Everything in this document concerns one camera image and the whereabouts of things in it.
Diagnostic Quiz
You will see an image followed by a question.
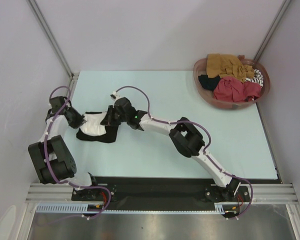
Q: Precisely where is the white tank top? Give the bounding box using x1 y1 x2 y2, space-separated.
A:
79 112 107 137

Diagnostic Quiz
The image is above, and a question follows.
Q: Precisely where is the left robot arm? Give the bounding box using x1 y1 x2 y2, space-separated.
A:
28 96 92 190

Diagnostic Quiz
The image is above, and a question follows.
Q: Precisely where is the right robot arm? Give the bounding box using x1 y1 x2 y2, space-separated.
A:
101 94 241 201

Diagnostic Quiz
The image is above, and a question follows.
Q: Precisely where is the aluminium frame rail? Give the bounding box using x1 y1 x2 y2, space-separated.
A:
26 183 299 205

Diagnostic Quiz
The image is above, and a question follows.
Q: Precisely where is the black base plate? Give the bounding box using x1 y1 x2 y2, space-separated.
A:
39 174 283 211

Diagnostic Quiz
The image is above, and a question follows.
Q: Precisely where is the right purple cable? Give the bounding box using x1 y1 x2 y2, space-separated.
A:
109 85 254 221

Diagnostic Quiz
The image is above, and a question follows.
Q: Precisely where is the grey cable duct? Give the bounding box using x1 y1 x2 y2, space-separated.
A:
36 202 108 214
214 202 240 215

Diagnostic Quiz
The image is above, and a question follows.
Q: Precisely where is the right grey cable duct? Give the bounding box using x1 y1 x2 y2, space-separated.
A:
214 202 240 215

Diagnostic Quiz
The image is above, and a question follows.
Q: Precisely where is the black tank top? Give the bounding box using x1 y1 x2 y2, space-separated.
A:
76 112 119 144

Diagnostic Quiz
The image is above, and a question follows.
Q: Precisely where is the left grey cable duct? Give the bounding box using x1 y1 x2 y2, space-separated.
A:
36 202 108 214

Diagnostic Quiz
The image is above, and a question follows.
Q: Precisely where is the mustard tank top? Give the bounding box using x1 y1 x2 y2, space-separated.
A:
206 53 255 83

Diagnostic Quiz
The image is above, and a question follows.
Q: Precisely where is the pink laundry basket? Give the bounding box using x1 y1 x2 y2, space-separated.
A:
193 53 271 110

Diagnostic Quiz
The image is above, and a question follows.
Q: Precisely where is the striped tank top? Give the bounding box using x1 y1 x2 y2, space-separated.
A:
245 69 264 87

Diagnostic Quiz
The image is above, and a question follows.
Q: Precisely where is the red tank top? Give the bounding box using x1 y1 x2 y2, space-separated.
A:
213 76 262 103

